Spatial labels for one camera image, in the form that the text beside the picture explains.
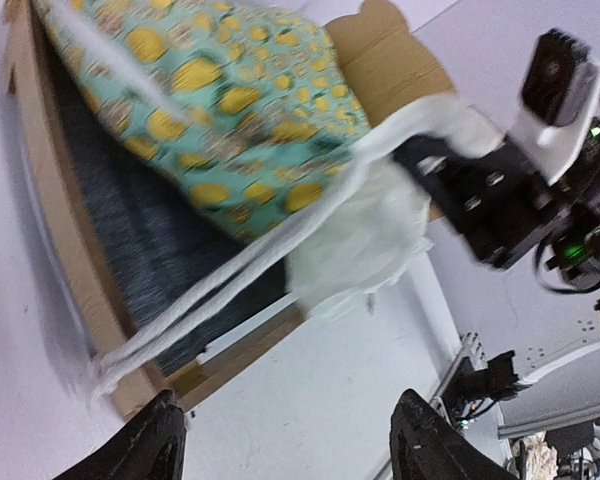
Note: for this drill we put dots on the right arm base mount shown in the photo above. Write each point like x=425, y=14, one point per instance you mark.
x=479, y=391

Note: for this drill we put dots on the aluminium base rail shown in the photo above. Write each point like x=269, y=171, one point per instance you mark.
x=444, y=395

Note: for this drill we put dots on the grey bed mat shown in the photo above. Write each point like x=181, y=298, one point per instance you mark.
x=155, y=245

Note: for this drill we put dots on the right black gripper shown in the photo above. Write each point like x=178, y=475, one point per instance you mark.
x=500, y=203

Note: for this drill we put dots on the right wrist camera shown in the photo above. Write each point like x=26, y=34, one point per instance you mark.
x=558, y=99

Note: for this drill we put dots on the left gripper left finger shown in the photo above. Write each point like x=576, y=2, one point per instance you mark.
x=150, y=446

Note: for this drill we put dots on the lemon print ruffled mattress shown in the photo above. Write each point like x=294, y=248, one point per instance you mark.
x=245, y=110

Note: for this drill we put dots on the wooden pet bed frame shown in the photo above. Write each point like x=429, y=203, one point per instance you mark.
x=251, y=324

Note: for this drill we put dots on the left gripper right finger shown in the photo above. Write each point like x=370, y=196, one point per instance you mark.
x=424, y=446

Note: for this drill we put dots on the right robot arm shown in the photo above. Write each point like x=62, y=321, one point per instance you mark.
x=519, y=261

